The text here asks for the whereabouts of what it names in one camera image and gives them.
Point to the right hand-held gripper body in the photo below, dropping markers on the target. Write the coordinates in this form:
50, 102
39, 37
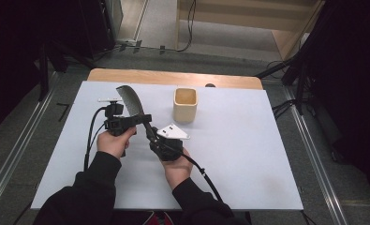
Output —
168, 148

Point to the white board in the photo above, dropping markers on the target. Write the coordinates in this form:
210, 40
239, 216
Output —
235, 156

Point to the beige square cup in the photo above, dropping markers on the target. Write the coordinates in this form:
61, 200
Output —
185, 111

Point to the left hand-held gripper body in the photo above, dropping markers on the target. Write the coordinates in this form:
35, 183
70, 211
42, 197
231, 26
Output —
115, 122

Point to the white power strip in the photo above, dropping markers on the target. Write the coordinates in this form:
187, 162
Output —
127, 41

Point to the person's lap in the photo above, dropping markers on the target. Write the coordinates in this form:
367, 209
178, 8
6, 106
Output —
160, 218

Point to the black metal stand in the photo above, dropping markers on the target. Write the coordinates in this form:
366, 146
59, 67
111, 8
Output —
301, 75
43, 72

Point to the person's right hand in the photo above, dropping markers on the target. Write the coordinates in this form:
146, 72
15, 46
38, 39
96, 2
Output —
179, 170

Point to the dark cabinet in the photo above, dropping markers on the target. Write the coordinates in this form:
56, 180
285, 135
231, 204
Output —
98, 25

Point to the person's left hand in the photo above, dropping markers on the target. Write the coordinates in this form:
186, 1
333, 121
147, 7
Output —
114, 143

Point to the light wooden shelf unit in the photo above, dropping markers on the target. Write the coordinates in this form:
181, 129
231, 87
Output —
251, 15

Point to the metal floor rail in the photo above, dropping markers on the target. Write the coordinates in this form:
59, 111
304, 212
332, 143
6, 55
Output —
17, 153
313, 156

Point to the black comb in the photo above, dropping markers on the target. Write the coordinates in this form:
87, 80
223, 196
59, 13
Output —
132, 100

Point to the wooden table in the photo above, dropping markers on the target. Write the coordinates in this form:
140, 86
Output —
142, 76

